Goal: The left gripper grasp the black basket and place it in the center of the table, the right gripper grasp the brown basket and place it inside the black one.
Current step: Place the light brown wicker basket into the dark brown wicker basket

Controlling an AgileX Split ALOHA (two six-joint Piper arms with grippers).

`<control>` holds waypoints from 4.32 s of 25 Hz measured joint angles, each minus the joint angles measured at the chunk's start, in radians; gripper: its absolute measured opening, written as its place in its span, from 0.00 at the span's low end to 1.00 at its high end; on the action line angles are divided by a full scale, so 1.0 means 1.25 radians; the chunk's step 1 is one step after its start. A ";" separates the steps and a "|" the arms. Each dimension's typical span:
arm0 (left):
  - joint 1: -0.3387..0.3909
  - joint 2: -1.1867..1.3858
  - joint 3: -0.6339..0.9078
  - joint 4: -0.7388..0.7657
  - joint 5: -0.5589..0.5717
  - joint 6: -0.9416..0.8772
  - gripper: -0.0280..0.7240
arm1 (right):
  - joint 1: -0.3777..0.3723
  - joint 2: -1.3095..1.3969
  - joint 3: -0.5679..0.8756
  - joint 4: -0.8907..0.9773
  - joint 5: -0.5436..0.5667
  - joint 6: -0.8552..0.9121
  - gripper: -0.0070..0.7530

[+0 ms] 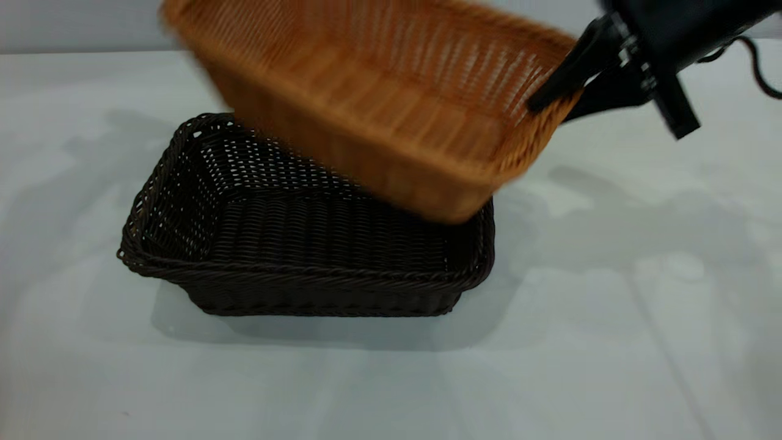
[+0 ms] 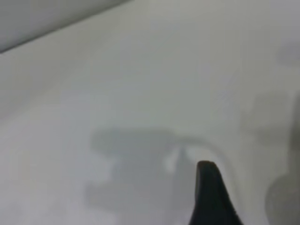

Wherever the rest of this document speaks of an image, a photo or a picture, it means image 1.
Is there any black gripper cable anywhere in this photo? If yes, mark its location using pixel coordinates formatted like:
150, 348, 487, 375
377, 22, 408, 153
696, 35, 782, 101

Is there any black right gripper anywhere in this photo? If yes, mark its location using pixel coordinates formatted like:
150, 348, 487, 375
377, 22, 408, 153
528, 0, 782, 140

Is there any orange woven basket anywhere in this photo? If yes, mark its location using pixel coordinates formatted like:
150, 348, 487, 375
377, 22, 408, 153
160, 0, 581, 225

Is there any black woven basket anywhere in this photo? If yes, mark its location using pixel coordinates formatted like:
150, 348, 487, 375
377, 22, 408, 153
116, 112, 495, 317

